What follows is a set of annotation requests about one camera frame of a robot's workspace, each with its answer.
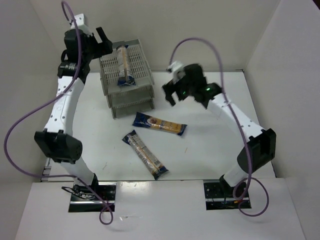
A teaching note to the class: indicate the blue orange spaghetti bag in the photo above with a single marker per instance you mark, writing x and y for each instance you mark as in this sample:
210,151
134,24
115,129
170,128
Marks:
125,75
150,122

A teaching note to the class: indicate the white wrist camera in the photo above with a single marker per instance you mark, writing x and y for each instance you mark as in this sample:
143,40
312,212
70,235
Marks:
177,70
82,24

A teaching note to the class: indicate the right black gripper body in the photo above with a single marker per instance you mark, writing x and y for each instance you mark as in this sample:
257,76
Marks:
175,88

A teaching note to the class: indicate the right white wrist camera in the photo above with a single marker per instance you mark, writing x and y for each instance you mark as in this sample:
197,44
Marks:
177,70

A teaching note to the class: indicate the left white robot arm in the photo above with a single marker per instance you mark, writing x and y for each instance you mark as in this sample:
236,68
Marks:
56,139

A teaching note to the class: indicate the blue silver spaghetti bag front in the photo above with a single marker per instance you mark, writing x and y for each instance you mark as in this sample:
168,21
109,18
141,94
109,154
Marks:
151,162

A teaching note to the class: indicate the grey stacked tray shelf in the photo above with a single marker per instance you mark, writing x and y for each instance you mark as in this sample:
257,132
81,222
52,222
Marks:
127,100

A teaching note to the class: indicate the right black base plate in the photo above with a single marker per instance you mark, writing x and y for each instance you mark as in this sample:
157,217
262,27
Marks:
215,199

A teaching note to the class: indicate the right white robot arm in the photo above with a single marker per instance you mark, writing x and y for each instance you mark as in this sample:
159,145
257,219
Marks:
259,144

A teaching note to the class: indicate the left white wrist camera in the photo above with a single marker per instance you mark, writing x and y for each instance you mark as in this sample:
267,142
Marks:
82,24

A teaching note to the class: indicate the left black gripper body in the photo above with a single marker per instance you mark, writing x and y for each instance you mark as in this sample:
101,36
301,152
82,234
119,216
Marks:
103,45

